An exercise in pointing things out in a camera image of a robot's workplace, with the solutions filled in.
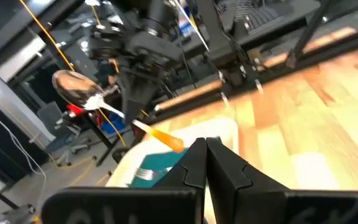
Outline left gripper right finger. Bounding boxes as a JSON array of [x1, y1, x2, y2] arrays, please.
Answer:
[[206, 138, 290, 224]]

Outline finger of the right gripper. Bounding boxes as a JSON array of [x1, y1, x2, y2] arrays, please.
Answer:
[[138, 74, 167, 110], [119, 73, 142, 125]]

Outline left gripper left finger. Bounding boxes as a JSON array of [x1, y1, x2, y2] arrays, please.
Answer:
[[152, 138, 208, 191]]

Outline dark green cloth napkin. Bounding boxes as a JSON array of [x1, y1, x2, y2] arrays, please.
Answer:
[[128, 147, 195, 189]]

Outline orange-handled metal fork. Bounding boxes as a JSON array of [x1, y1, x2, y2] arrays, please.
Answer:
[[133, 167, 175, 182]]

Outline orange-handled metal spoon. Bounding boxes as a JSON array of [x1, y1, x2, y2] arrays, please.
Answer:
[[52, 69, 185, 154]]

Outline beige plastic tray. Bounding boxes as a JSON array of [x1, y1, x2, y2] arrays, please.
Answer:
[[106, 117, 239, 189]]

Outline blue plastic bin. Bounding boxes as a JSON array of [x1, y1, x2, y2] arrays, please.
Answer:
[[100, 113, 127, 135]]

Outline grey office chair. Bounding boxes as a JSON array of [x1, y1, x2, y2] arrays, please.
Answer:
[[37, 100, 93, 167]]

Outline black laptop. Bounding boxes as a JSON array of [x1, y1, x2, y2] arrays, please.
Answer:
[[233, 0, 295, 32]]

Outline black cabinet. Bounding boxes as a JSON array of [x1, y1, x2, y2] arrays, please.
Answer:
[[0, 91, 50, 184]]

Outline black side desk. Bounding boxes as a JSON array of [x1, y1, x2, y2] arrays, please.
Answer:
[[181, 0, 358, 62]]

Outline thick white cable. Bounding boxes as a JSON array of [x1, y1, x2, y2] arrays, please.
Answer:
[[172, 0, 211, 53]]

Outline yellow cable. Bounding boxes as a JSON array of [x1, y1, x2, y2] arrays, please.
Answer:
[[18, 0, 127, 147]]

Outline thin white cable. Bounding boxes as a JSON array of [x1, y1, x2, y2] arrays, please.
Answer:
[[0, 95, 48, 200]]

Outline black metal table frame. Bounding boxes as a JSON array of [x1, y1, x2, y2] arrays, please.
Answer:
[[135, 0, 358, 138]]

